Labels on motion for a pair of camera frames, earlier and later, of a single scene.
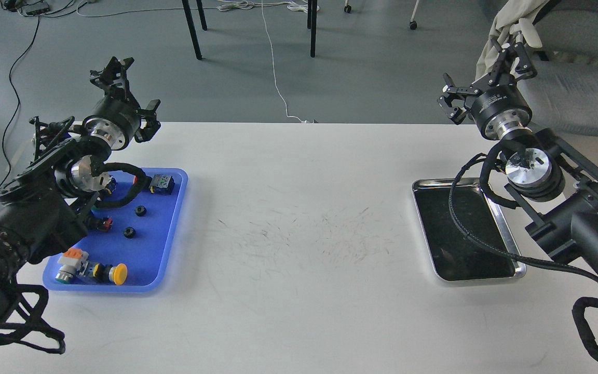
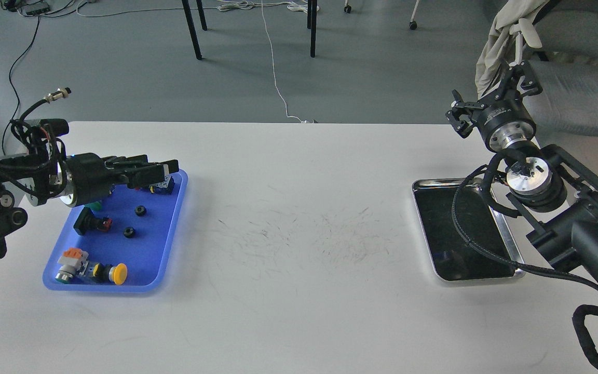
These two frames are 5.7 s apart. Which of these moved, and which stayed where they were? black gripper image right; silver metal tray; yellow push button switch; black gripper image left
Moved: black gripper image right; black gripper image left
Stayed: yellow push button switch; silver metal tray
